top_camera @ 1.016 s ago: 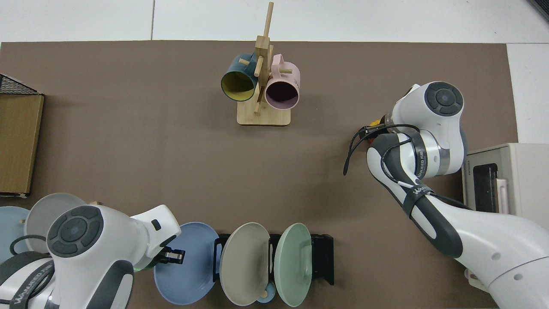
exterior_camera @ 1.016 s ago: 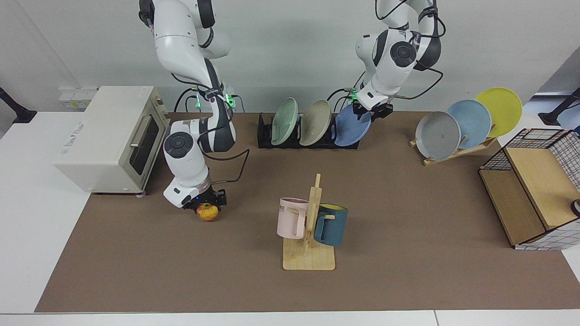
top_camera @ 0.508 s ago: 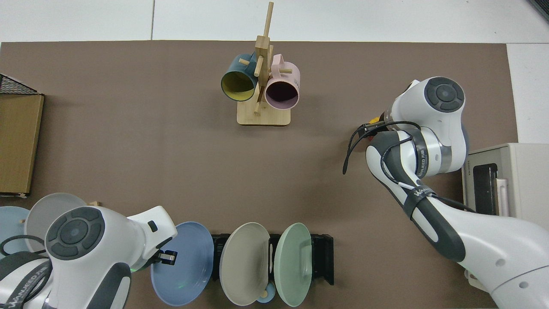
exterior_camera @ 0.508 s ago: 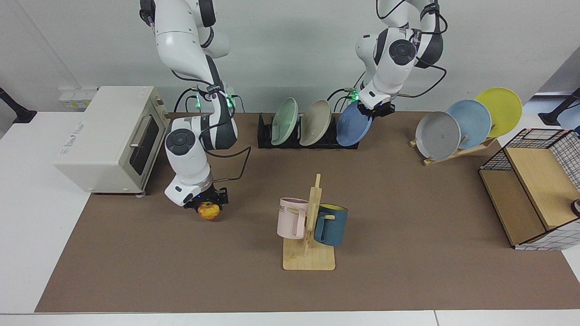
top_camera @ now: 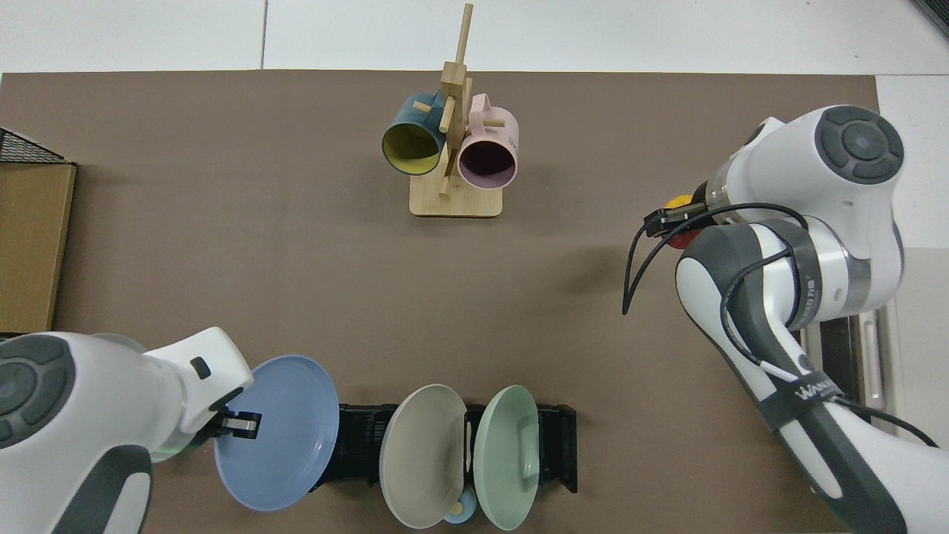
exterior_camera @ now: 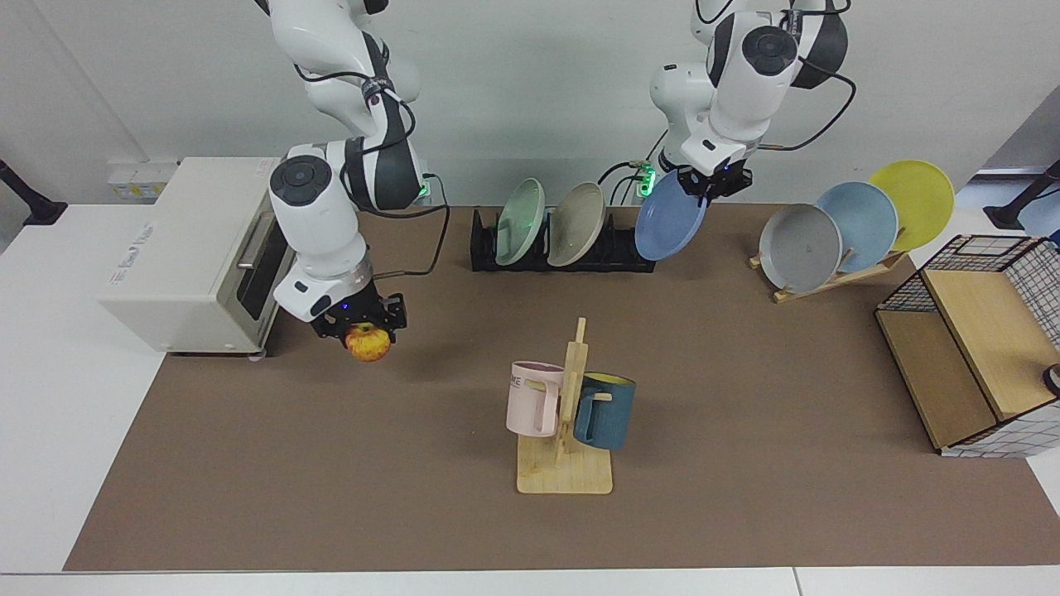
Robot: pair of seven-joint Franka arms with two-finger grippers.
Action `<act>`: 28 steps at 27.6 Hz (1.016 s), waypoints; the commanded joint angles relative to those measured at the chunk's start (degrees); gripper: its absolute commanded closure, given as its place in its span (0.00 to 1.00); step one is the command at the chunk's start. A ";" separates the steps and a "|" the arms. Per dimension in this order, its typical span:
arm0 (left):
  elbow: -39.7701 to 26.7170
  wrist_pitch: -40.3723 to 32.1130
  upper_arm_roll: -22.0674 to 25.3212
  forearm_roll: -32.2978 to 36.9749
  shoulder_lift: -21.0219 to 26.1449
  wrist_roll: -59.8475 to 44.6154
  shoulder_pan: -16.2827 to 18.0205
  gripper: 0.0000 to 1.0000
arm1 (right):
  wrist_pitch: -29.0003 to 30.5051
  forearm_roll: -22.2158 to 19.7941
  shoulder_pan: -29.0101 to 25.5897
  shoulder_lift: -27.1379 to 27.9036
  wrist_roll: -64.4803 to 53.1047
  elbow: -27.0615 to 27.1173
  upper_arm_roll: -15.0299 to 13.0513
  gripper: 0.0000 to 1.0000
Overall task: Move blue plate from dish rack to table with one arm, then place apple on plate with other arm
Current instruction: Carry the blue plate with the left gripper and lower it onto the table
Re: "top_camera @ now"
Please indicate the red yellow apple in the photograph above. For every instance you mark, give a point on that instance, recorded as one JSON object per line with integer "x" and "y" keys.
{"x": 680, "y": 242}

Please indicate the blue plate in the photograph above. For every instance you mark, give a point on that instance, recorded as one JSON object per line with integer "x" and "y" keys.
{"x": 289, "y": 437}

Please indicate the black dish rack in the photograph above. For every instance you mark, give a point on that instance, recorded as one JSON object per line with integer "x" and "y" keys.
{"x": 356, "y": 445}

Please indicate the beige plate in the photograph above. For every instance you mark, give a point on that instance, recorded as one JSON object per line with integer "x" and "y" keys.
{"x": 422, "y": 460}

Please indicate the pale green plate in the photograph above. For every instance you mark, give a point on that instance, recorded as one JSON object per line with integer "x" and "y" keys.
{"x": 504, "y": 460}

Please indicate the brown table cloth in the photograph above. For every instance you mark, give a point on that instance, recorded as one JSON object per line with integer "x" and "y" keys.
{"x": 259, "y": 259}

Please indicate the pink mug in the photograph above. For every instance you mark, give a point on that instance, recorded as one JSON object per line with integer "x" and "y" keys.
{"x": 489, "y": 159}

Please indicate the wooden mug stand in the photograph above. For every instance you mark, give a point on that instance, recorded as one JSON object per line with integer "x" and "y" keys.
{"x": 456, "y": 204}

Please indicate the small blue round thing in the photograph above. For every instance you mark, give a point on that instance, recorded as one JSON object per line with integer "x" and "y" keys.
{"x": 467, "y": 506}

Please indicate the pale toaster oven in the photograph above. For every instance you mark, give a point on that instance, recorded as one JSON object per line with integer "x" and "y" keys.
{"x": 875, "y": 371}

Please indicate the teal mug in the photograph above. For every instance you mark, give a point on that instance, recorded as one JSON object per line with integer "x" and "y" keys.
{"x": 408, "y": 144}

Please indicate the dark grey panel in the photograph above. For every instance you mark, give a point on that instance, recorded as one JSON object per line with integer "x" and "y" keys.
{"x": 936, "y": 11}

